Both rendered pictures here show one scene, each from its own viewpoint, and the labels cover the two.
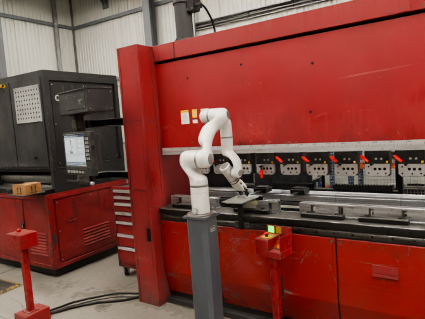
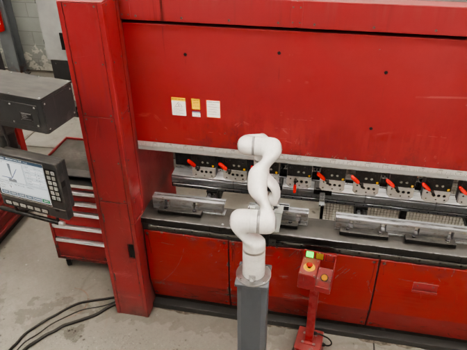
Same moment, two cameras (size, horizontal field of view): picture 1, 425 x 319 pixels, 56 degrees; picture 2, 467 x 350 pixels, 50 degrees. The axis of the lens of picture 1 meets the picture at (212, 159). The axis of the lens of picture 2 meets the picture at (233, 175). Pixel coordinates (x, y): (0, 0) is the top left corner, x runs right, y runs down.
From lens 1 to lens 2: 1.82 m
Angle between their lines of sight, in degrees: 35
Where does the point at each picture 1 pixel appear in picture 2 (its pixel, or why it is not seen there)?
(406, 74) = not seen: outside the picture
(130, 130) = (94, 127)
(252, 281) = (272, 291)
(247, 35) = (296, 17)
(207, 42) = (226, 11)
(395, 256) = (438, 276)
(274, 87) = (326, 92)
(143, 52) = (109, 10)
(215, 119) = (269, 160)
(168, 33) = not seen: outside the picture
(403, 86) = not seen: outside the picture
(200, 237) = (258, 303)
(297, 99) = (356, 111)
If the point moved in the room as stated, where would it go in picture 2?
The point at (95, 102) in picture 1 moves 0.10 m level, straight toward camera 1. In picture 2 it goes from (54, 116) to (62, 123)
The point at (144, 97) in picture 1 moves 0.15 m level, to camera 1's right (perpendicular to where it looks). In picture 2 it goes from (117, 83) to (143, 79)
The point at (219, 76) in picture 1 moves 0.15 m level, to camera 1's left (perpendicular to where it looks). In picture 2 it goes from (240, 62) to (215, 67)
